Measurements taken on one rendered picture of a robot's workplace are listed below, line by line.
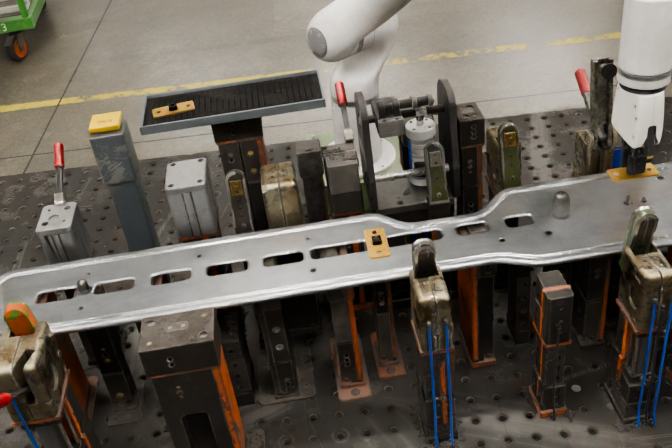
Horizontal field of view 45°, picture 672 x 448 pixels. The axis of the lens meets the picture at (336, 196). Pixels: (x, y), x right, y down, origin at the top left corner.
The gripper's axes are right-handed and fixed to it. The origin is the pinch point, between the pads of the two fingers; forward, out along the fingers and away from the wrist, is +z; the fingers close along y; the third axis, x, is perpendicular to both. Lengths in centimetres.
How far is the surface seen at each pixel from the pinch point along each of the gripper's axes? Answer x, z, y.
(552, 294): -20.9, 10.3, 19.2
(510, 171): -17.9, 7.8, -13.7
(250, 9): -75, 109, -388
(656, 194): 5.8, 9.4, -1.2
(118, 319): -93, 10, 9
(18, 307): -105, -1, 15
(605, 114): 0.7, -1.1, -14.6
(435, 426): -42, 34, 22
